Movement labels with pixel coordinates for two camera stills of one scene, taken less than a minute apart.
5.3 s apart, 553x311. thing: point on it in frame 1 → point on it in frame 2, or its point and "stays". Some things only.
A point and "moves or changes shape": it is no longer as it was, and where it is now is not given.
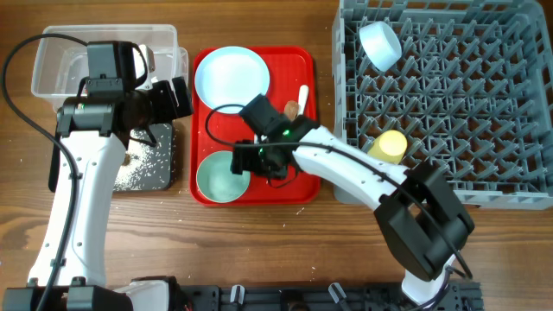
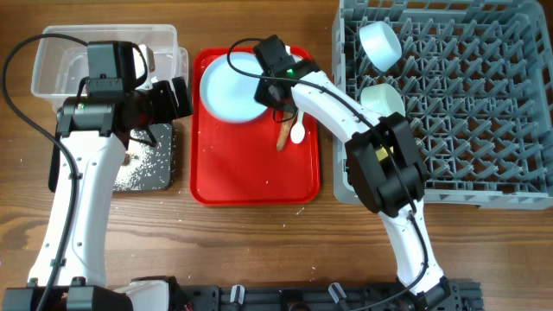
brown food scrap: (127, 159) stays
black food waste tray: (146, 168) stays
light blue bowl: (379, 45) stays
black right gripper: (244, 159) → (261, 94)
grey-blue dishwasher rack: (473, 92) stays
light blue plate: (228, 79) moves or changes shape
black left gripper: (167, 109) stays
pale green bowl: (216, 180) → (381, 99)
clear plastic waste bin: (60, 66) stays
